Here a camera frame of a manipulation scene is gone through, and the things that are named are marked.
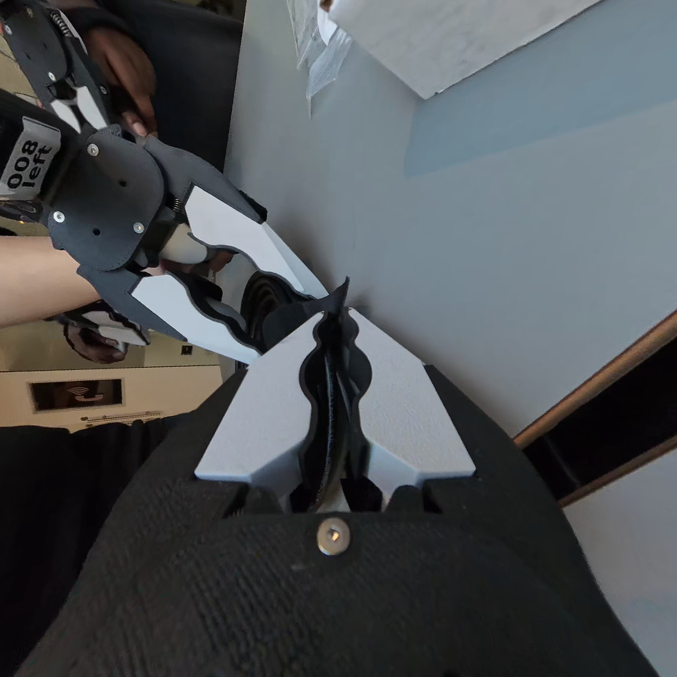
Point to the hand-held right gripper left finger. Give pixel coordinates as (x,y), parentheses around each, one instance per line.
(248,433)

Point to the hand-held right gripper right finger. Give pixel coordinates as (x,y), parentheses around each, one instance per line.
(418,423)

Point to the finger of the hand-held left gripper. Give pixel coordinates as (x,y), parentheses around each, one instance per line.
(169,307)
(232,222)

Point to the person's left forearm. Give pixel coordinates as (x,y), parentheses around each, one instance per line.
(31,280)

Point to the grey desk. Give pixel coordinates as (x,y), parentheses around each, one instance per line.
(476,238)

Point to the small clear bag red parts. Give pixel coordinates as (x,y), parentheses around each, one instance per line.
(322,58)

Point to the person's dark clothing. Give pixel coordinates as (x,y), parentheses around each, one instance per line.
(53,502)

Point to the white cardboard box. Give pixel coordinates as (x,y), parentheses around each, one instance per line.
(449,37)

